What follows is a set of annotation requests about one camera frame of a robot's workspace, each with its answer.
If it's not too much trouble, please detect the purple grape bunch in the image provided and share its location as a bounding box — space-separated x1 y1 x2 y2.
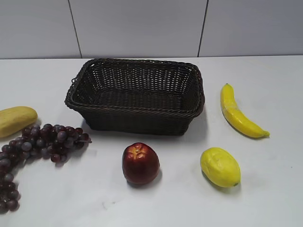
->
0 124 92 214

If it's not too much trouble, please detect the yellow mango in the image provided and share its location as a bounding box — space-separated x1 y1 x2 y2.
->
0 106 38 138

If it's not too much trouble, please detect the dark brown wicker basket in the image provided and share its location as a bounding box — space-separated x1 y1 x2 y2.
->
65 58 205 135

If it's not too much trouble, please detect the yellow banana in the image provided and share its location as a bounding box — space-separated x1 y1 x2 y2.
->
220 83 270 139

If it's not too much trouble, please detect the red apple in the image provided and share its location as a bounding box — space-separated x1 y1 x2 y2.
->
122 142 160 185

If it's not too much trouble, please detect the yellow lemon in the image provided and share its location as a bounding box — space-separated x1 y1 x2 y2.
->
200 147 241 188

